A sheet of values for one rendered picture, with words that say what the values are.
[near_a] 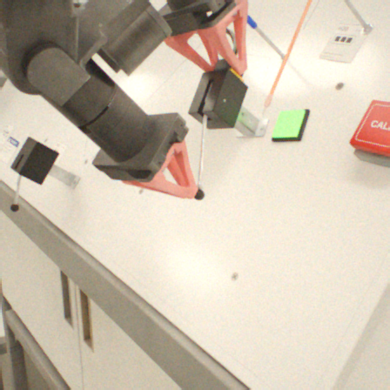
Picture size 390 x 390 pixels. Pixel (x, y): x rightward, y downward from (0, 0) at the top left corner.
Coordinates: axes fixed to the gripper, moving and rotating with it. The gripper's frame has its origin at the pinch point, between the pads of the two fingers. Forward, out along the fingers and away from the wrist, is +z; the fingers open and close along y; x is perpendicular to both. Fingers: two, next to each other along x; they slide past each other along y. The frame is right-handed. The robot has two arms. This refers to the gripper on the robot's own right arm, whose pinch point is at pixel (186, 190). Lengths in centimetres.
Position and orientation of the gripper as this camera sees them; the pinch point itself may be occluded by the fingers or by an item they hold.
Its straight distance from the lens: 58.5
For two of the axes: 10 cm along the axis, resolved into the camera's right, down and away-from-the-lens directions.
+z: 5.9, 5.5, 5.9
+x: -4.4, 8.3, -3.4
